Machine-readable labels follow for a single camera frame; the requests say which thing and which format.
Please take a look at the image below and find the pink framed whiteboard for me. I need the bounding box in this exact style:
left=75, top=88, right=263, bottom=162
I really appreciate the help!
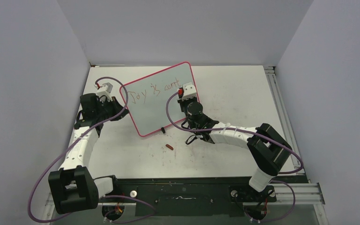
left=119, top=62, right=196, bottom=137

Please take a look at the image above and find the front aluminium rail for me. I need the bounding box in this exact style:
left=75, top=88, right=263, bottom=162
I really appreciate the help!
left=44, top=182, right=325, bottom=207

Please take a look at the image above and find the red marker cap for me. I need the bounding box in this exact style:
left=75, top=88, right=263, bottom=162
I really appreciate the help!
left=165, top=144, right=174, bottom=150

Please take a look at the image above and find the aluminium rail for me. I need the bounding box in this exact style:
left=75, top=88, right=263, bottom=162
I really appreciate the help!
left=263, top=66, right=301, bottom=157
left=44, top=182, right=325, bottom=207

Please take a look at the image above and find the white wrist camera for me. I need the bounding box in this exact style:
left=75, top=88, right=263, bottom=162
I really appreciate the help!
left=96, top=82, right=113, bottom=101
left=178, top=82, right=197, bottom=101

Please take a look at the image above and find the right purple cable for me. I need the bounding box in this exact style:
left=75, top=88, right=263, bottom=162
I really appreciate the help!
left=166, top=91, right=305, bottom=224

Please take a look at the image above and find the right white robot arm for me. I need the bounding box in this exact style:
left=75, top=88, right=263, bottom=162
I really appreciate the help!
left=178, top=97, right=291, bottom=201

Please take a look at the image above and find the right aluminium rail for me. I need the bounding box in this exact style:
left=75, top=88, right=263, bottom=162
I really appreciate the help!
left=263, top=66, right=301, bottom=157

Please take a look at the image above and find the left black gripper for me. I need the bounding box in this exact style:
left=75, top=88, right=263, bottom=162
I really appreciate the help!
left=96, top=96, right=129, bottom=121

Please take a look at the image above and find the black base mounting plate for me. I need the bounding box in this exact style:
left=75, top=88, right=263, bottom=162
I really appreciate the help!
left=99, top=177, right=277, bottom=217

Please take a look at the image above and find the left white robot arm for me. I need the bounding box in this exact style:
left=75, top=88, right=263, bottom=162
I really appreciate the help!
left=48, top=90, right=129, bottom=215

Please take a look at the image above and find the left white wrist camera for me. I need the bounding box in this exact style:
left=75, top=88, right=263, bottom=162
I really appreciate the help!
left=96, top=82, right=113, bottom=101

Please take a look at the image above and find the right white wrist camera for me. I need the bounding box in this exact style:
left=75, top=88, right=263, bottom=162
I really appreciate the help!
left=178, top=82, right=197, bottom=101

